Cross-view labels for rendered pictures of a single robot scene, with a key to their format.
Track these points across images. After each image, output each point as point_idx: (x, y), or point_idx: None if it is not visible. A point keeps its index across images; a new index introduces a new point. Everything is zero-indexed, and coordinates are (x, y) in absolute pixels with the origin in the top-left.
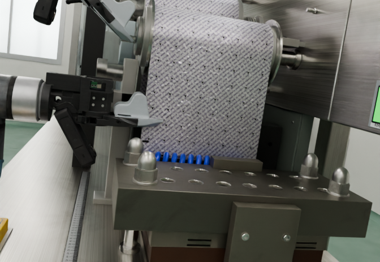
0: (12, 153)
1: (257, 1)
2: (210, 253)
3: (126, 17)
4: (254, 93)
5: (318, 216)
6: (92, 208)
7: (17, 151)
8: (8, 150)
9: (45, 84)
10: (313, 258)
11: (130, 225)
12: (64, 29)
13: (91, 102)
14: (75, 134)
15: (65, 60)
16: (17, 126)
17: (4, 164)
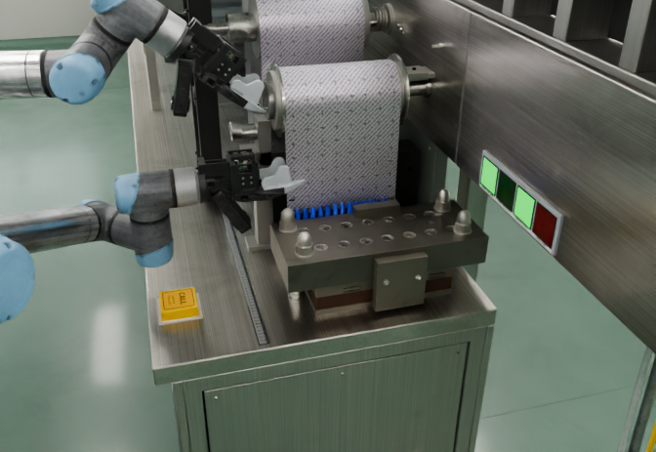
0: (35, 106)
1: None
2: (361, 294)
3: (257, 96)
4: (387, 138)
5: (444, 255)
6: (250, 257)
7: (40, 102)
8: (26, 102)
9: (199, 175)
10: (444, 283)
11: (300, 288)
12: None
13: (241, 182)
14: (231, 210)
15: None
16: (17, 49)
17: (32, 129)
